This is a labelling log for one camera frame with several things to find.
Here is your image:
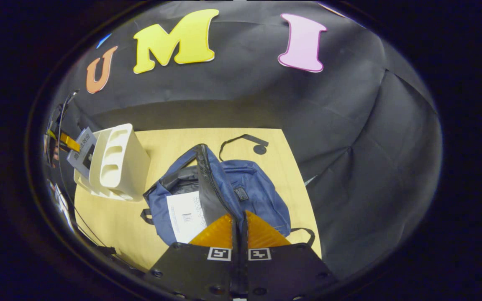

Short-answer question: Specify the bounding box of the grey patterned cover book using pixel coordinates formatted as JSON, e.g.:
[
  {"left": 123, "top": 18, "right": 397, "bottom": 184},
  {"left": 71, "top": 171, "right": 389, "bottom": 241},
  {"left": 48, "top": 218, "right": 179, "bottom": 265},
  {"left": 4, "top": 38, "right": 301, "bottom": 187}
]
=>
[{"left": 167, "top": 191, "right": 209, "bottom": 244}]

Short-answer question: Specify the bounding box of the blue schoolbag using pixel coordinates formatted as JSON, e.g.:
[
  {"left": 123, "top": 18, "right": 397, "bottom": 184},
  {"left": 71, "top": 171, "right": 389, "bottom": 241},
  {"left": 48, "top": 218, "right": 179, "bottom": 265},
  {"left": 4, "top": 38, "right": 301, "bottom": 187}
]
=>
[{"left": 141, "top": 134, "right": 316, "bottom": 247}]

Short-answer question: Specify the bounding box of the white cover book black lettering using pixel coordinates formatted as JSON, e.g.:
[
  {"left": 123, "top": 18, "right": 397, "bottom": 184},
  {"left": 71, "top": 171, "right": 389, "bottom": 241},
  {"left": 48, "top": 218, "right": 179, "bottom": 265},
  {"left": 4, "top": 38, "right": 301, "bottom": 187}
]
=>
[{"left": 67, "top": 127, "right": 98, "bottom": 179}]

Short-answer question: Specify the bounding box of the colourful poster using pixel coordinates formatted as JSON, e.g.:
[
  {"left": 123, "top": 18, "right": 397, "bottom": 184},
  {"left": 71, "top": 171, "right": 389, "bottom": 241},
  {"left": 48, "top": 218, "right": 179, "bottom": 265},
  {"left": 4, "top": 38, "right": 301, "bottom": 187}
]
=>
[{"left": 48, "top": 179, "right": 76, "bottom": 231}]

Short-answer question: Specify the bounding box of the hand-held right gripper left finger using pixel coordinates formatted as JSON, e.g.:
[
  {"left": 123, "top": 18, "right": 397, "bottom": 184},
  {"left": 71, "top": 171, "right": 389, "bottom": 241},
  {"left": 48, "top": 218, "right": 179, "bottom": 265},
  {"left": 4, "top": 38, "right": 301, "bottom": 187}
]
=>
[{"left": 143, "top": 213, "right": 240, "bottom": 301}]

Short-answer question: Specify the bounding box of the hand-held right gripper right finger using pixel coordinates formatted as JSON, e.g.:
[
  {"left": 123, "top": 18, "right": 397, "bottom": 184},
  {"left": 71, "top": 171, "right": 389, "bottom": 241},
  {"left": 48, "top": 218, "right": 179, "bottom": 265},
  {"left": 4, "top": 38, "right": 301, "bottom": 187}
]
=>
[{"left": 241, "top": 210, "right": 338, "bottom": 301}]

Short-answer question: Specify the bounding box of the white plastic bookshelf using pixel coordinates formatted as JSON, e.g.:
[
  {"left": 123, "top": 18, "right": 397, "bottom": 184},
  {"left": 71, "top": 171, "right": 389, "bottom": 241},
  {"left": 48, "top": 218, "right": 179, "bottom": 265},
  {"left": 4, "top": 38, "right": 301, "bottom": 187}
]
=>
[{"left": 74, "top": 123, "right": 151, "bottom": 202}]

